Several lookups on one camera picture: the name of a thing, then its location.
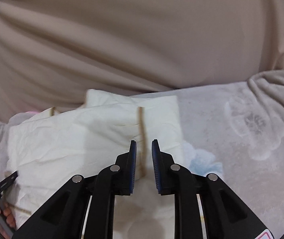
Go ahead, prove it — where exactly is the cream quilted jacket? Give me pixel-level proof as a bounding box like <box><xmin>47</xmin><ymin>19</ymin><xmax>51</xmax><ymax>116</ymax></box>
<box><xmin>7</xmin><ymin>90</ymin><xmax>184</xmax><ymax>238</ymax></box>

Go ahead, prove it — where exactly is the person's left hand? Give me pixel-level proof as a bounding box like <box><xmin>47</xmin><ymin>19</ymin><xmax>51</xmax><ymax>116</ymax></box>
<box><xmin>0</xmin><ymin>201</ymin><xmax>16</xmax><ymax>238</ymax></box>

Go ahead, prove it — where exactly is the light grey printed bed blanket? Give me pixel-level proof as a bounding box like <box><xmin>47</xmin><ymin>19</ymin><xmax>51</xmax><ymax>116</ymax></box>
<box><xmin>0</xmin><ymin>71</ymin><xmax>284</xmax><ymax>238</ymax></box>

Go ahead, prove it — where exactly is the beige curtain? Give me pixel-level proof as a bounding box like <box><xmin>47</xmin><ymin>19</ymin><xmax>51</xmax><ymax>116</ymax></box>
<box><xmin>0</xmin><ymin>0</ymin><xmax>284</xmax><ymax>121</ymax></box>

